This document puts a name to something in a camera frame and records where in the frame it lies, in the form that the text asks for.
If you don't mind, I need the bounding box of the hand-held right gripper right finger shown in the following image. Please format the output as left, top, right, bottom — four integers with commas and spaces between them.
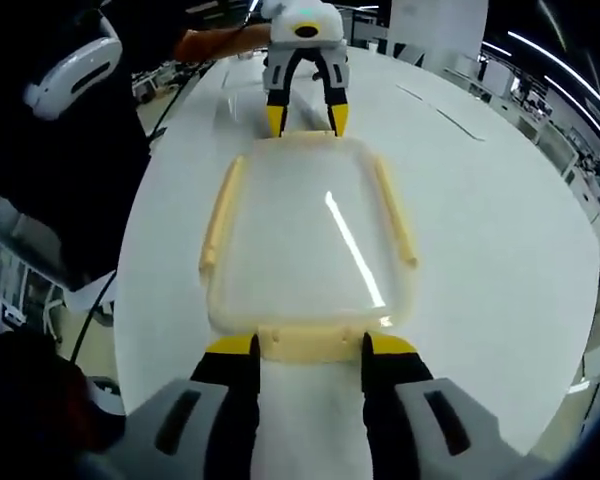
360, 332, 526, 480

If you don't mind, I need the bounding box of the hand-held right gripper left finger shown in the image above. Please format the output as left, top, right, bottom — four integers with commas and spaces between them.
82, 333, 261, 480

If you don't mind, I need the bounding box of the clear lid with yellow latches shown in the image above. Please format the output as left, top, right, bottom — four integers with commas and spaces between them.
198, 130, 420, 364

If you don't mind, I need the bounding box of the white worn chest device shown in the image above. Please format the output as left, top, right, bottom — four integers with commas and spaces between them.
22, 27, 124, 121

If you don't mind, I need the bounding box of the person's black-clad torso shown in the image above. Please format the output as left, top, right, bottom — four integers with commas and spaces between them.
0, 0, 154, 291

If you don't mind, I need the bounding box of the row of white desks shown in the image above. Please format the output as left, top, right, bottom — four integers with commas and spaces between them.
442, 49, 600, 226

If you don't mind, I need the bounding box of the black cable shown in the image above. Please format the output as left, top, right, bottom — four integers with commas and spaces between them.
68, 269, 119, 364

